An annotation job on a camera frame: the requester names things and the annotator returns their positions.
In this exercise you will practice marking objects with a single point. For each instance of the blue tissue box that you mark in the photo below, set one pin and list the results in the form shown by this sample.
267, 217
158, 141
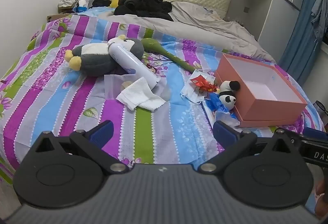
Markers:
81, 6

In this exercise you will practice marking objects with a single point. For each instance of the green massage hammer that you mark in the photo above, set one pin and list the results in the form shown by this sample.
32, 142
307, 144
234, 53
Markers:
151, 46

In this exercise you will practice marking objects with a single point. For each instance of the blue curtain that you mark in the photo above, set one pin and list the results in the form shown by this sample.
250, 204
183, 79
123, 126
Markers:
297, 47

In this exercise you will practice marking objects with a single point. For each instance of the dark wall switch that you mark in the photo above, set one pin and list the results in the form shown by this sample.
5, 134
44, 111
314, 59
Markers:
246, 9

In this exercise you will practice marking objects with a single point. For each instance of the dark mesh basket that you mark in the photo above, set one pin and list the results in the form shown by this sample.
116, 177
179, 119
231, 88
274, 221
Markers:
320, 106

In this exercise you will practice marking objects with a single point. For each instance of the large black clothing pile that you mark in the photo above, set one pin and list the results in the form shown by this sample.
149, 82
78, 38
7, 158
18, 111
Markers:
143, 3

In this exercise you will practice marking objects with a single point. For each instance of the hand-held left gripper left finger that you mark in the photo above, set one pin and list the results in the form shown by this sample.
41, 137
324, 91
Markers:
102, 132

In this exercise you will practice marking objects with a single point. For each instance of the pink cardboard box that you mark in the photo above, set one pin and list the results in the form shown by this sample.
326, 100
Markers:
269, 111

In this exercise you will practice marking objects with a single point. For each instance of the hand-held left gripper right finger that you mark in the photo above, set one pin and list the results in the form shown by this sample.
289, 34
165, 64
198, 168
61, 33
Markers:
225, 134

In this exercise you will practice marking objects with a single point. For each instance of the grey wardrobe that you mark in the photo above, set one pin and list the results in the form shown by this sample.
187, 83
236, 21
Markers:
271, 16

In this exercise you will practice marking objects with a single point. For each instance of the blue plastic bag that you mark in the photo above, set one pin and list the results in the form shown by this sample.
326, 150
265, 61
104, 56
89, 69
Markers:
215, 106

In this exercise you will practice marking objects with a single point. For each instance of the striped floral bedsheet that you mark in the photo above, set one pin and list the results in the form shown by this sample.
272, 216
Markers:
76, 101

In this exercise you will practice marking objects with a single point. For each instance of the white face mask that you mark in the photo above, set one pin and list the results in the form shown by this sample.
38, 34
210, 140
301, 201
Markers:
189, 92

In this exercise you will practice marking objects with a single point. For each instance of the panda plush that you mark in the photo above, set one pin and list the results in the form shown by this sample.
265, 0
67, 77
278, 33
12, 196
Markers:
228, 99

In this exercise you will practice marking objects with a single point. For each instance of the hanging denim garment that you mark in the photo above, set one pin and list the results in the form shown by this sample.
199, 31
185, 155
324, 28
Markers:
320, 14

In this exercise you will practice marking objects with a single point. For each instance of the clear plastic bag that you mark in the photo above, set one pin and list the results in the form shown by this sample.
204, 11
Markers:
115, 85

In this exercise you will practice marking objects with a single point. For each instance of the red packet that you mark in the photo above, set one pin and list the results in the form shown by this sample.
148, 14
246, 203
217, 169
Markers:
202, 83

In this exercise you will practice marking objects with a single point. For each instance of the wooden nightstand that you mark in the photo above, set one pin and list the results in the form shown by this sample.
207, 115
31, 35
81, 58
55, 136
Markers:
55, 17

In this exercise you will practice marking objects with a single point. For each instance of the grey duvet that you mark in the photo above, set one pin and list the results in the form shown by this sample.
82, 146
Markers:
199, 26

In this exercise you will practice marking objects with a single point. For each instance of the white paper towel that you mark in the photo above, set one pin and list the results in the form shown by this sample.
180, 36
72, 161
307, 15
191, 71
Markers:
138, 96

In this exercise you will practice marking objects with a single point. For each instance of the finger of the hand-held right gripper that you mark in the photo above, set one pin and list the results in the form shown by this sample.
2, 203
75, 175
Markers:
316, 133
297, 136

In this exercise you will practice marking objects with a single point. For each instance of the grey penguin plush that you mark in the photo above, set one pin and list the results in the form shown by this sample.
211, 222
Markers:
97, 60

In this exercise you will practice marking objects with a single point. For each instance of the white spray bottle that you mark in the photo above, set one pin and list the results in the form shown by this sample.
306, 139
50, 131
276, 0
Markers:
128, 60

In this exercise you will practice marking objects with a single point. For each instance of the person's right hand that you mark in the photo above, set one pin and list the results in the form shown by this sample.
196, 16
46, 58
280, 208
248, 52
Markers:
322, 198

